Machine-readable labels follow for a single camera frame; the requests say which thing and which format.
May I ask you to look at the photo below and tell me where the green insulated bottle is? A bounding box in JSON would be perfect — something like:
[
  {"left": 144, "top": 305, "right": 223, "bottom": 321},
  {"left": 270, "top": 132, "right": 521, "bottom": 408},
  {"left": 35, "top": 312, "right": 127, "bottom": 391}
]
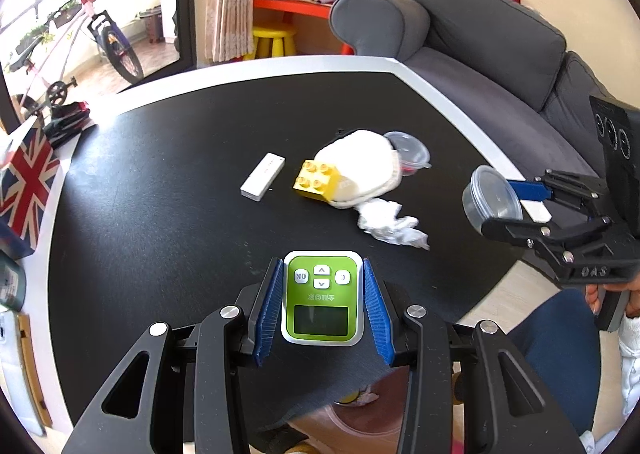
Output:
[{"left": 0, "top": 254, "right": 27, "bottom": 312}]

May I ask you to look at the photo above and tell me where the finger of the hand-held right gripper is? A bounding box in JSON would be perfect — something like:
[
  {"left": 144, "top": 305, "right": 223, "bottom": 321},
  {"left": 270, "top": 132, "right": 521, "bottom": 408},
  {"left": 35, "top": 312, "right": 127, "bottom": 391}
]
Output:
[
  {"left": 507, "top": 169, "right": 608, "bottom": 215},
  {"left": 481, "top": 199, "right": 613, "bottom": 260}
]

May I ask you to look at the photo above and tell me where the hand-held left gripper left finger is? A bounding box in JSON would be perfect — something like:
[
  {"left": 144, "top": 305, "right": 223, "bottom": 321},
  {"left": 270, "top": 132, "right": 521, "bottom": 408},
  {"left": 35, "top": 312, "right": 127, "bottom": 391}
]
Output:
[{"left": 60, "top": 256, "right": 291, "bottom": 454}]

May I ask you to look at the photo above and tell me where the person's leg in blue trousers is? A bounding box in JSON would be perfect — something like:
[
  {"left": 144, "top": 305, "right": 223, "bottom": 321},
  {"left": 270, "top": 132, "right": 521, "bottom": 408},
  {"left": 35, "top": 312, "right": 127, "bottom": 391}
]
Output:
[{"left": 505, "top": 289, "right": 623, "bottom": 437}]

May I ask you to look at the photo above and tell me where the small clear lidded container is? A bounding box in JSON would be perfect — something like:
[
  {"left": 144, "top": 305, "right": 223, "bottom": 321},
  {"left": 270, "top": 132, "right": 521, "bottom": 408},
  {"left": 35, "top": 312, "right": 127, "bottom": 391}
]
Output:
[{"left": 384, "top": 131, "right": 433, "bottom": 177}]

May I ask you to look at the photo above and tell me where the flag print box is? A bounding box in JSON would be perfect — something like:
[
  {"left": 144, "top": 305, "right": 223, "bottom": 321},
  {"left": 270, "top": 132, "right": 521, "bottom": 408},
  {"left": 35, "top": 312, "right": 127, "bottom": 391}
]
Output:
[{"left": 0, "top": 116, "right": 62, "bottom": 255}]

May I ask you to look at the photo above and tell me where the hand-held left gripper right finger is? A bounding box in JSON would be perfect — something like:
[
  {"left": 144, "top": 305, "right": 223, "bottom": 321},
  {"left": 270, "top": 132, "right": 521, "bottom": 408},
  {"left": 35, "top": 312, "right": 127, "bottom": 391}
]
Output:
[{"left": 362, "top": 258, "right": 586, "bottom": 454}]

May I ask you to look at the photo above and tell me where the green handheld electronic device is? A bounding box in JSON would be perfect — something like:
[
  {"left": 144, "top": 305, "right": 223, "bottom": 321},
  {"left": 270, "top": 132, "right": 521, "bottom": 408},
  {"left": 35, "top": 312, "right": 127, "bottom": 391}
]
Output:
[{"left": 281, "top": 250, "right": 364, "bottom": 347}]

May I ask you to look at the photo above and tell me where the wooden board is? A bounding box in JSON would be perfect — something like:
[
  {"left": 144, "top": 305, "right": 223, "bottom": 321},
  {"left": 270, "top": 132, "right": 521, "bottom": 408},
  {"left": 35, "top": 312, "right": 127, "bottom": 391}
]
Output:
[{"left": 15, "top": 313, "right": 53, "bottom": 435}]

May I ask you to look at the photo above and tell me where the yellow plastic stool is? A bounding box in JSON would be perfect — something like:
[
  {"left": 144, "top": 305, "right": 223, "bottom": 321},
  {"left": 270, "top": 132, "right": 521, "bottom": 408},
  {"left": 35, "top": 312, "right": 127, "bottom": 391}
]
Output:
[{"left": 243, "top": 25, "right": 297, "bottom": 60}]

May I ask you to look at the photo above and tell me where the grey sofa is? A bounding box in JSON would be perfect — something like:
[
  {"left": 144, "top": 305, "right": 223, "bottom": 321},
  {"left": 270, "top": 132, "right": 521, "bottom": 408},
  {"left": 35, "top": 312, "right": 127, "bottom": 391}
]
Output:
[{"left": 330, "top": 0, "right": 640, "bottom": 195}]

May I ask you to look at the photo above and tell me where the clear round plastic container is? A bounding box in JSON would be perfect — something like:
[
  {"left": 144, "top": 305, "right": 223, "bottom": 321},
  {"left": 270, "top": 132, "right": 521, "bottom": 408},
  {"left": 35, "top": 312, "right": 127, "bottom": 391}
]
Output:
[{"left": 461, "top": 165, "right": 524, "bottom": 235}]

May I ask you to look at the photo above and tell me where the white rectangular stick device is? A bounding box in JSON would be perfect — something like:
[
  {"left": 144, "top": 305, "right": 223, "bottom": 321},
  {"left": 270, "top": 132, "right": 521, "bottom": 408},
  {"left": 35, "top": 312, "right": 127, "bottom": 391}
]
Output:
[{"left": 240, "top": 152, "right": 287, "bottom": 201}]

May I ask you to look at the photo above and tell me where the yellow toy brick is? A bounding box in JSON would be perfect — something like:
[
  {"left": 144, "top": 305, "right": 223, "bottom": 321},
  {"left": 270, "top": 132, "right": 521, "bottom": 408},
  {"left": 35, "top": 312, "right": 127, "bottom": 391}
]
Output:
[{"left": 293, "top": 160, "right": 343, "bottom": 203}]

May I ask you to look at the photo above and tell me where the white and pink bicycle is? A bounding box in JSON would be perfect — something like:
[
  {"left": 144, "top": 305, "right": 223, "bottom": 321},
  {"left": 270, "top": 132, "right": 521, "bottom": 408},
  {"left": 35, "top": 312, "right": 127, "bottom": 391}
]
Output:
[{"left": 5, "top": 0, "right": 146, "bottom": 115}]

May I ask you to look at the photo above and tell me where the brown woven basket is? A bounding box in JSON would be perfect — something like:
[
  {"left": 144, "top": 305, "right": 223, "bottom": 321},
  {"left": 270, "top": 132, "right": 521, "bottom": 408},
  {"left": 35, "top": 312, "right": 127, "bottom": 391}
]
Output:
[{"left": 140, "top": 6, "right": 163, "bottom": 42}]

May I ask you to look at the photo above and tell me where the person's right hand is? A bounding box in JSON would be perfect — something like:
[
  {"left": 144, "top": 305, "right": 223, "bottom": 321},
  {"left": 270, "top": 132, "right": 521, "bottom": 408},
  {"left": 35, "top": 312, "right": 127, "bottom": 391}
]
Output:
[{"left": 584, "top": 279, "right": 640, "bottom": 320}]

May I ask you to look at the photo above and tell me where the orange children's table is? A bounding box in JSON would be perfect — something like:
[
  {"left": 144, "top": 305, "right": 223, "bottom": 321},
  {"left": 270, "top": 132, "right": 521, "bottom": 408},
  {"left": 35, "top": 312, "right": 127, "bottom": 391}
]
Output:
[{"left": 252, "top": 0, "right": 356, "bottom": 56}]

